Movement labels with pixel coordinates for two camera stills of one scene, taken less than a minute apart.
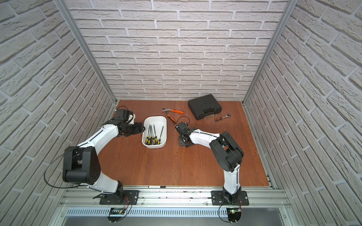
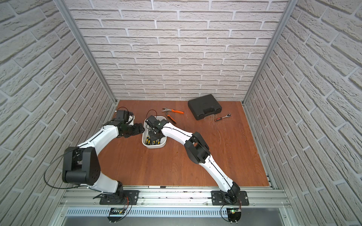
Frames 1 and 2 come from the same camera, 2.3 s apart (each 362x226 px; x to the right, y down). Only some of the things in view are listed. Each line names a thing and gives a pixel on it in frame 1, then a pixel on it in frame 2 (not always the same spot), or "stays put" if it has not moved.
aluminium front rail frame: x=81 y=206 stays put
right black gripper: x=181 y=141 to x=152 y=137
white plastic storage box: x=159 y=122 stays put
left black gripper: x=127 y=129 stays put
